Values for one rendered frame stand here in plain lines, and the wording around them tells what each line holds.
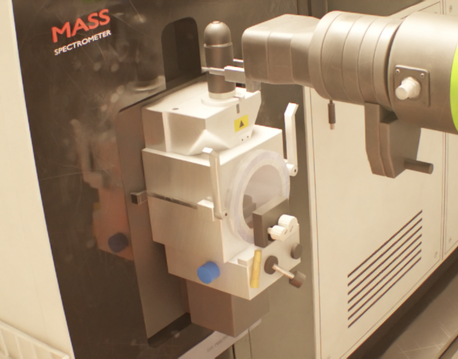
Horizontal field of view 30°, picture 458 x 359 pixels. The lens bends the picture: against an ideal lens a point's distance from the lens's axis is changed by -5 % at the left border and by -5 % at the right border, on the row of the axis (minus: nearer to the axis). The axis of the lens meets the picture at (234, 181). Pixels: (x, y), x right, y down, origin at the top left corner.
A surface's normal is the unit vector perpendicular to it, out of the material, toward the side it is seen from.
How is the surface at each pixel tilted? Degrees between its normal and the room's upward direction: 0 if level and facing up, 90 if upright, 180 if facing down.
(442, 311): 0
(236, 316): 90
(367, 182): 90
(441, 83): 79
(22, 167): 90
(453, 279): 0
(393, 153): 90
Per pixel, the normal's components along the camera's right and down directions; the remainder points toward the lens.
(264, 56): -0.61, 0.37
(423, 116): -0.46, 0.81
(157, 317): 0.79, 0.18
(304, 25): -0.04, -0.90
